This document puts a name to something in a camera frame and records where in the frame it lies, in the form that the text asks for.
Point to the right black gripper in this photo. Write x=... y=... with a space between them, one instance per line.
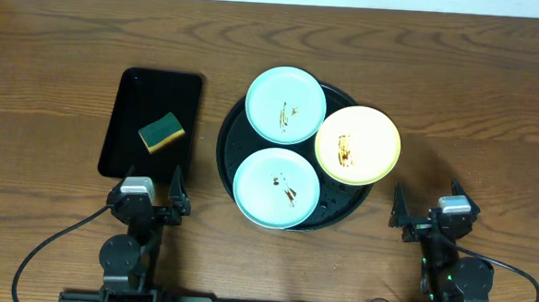
x=400 y=217

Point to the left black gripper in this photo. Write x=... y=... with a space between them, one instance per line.
x=154 y=211

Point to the green and yellow sponge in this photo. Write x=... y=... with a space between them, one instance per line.
x=161 y=133

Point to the light blue plate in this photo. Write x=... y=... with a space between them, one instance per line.
x=285 y=105
x=276 y=188

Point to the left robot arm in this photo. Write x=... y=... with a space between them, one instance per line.
x=129 y=260

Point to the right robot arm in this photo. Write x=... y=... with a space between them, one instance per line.
x=445 y=276

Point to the black rectangular tray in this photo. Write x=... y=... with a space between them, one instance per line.
x=145 y=96

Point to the yellow plate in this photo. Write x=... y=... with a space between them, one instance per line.
x=357 y=145

